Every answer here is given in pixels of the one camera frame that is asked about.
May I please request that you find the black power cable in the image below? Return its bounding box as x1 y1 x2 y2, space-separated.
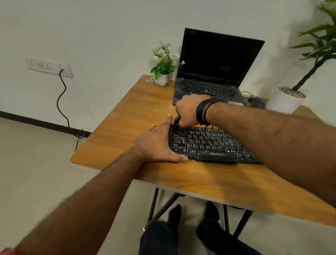
56 69 86 152

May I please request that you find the black skirting board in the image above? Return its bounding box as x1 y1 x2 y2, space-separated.
0 110 92 137

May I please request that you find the person's left forearm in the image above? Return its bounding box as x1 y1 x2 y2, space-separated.
13 151 147 255

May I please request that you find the black laptop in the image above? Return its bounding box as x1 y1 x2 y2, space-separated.
172 27 266 107

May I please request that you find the white wall socket panel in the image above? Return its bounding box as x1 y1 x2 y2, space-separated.
25 57 75 79

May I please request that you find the black metal table frame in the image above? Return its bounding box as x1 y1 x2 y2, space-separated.
143 187 254 240

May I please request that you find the person's right leg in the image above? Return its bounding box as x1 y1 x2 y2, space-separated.
196 201 263 255

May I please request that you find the person's leg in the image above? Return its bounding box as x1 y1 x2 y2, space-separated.
138 204 182 255
196 201 263 255

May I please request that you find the black computer mouse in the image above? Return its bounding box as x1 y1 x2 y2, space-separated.
246 96 266 110

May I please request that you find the person's right forearm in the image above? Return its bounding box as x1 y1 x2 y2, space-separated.
207 101 336 208

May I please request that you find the black keyboard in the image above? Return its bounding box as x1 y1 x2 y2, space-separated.
169 123 264 165

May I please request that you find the black wristband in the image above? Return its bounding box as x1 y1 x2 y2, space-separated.
195 97 224 129

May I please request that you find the person's left leg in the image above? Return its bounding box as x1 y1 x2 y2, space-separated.
138 204 182 255

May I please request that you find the small white flower pot plant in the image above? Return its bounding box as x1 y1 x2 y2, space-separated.
150 40 185 87

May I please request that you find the person's right hand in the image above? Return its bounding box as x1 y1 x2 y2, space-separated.
175 94 210 129

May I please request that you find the person's left hand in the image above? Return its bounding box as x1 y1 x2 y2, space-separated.
132 114 189 165

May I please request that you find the tall green plant white pot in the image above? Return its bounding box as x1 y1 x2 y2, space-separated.
265 0 336 115

